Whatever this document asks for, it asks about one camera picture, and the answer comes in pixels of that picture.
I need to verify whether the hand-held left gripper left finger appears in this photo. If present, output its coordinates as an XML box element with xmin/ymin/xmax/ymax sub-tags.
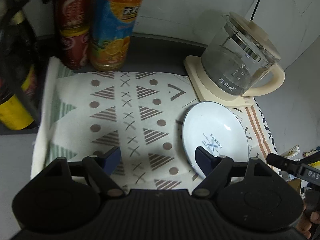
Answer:
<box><xmin>35</xmin><ymin>146</ymin><xmax>125</xmax><ymax>198</ymax></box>

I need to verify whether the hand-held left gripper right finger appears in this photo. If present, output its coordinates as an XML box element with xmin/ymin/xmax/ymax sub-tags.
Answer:
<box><xmin>191</xmin><ymin>147</ymin><xmax>280</xmax><ymax>197</ymax></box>

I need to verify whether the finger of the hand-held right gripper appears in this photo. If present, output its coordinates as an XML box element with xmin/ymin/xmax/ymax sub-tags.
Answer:
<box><xmin>266</xmin><ymin>152</ymin><xmax>320</xmax><ymax>179</ymax></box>

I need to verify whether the small white dish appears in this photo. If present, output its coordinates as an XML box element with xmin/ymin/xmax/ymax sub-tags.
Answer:
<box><xmin>182</xmin><ymin>101</ymin><xmax>250</xmax><ymax>180</ymax></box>

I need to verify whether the person's right hand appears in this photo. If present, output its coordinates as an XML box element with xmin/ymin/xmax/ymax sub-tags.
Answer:
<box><xmin>296</xmin><ymin>202</ymin><xmax>313</xmax><ymax>239</ymax></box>

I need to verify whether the patterned fringed table mat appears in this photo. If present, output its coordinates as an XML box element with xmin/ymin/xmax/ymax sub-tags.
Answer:
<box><xmin>30</xmin><ymin>56</ymin><xmax>279</xmax><ymax>191</ymax></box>

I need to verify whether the cream kettle base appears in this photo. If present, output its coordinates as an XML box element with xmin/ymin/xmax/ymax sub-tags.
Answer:
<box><xmin>184</xmin><ymin>55</ymin><xmax>256</xmax><ymax>110</ymax></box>

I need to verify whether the glass electric kettle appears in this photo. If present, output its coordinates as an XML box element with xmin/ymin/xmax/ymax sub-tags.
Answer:
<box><xmin>201</xmin><ymin>11</ymin><xmax>286</xmax><ymax>97</ymax></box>

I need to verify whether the cooking oil bottle yellow label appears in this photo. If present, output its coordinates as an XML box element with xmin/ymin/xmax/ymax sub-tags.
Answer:
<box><xmin>0</xmin><ymin>10</ymin><xmax>36</xmax><ymax>131</ymax></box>

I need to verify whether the orange juice bottle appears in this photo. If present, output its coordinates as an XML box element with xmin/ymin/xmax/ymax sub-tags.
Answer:
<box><xmin>89</xmin><ymin>0</ymin><xmax>151</xmax><ymax>72</ymax></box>

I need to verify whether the black metal shelf rack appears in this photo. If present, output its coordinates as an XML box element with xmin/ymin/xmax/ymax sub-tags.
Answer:
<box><xmin>0</xmin><ymin>0</ymin><xmax>54</xmax><ymax>133</ymax></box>

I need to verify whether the black power cable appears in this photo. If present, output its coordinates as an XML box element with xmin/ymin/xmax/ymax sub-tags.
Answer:
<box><xmin>249</xmin><ymin>0</ymin><xmax>272</xmax><ymax>22</ymax></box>

